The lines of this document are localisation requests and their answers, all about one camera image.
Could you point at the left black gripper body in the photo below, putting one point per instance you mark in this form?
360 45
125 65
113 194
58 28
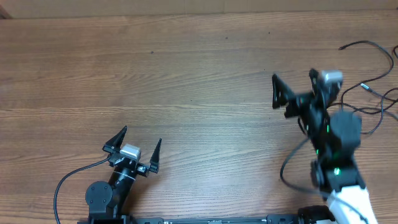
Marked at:
142 168

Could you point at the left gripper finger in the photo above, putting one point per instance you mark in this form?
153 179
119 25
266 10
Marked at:
154 161
114 144

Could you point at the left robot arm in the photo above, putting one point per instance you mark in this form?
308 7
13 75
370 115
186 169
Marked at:
106 199

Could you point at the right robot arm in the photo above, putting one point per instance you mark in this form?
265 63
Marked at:
335 137

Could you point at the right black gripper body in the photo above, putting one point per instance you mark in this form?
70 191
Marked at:
316 111

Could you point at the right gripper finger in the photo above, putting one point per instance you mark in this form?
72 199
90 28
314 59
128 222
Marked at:
282 93
317 82

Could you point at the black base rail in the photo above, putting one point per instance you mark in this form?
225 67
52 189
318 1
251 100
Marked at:
214 220

